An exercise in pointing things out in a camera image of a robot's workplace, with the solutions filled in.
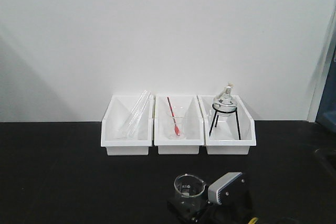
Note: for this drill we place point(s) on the left white plastic bin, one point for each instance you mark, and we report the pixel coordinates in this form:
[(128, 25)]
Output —
[(117, 112)]

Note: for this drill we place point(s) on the glass test tube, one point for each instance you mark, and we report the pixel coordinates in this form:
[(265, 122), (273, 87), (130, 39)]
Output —
[(123, 131), (139, 112)]

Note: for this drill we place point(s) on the black metal tripod stand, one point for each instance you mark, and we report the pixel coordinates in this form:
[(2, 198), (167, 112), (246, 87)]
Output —
[(213, 123)]

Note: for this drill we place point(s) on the small beaker in bin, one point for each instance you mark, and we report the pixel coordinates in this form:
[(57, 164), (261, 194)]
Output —
[(180, 116)]

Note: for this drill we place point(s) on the glass alcohol lamp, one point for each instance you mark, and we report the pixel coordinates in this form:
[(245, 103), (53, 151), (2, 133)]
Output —
[(224, 103)]

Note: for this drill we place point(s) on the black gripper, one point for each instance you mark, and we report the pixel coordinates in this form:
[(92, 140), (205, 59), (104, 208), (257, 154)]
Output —
[(235, 208)]

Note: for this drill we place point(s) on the right white plastic bin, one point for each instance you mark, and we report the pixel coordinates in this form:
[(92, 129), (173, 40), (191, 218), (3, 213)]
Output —
[(224, 138)]

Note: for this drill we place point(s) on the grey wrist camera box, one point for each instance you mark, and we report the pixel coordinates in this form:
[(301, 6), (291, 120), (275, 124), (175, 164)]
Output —
[(221, 185)]

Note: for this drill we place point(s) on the clear glass beaker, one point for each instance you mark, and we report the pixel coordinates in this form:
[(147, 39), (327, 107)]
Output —
[(189, 189)]

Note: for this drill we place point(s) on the white plastic bin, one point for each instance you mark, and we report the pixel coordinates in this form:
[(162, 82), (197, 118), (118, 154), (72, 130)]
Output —
[(224, 138), (117, 112), (193, 126)]

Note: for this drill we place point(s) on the middle white plastic bin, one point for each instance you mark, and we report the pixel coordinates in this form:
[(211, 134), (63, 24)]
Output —
[(193, 126)]

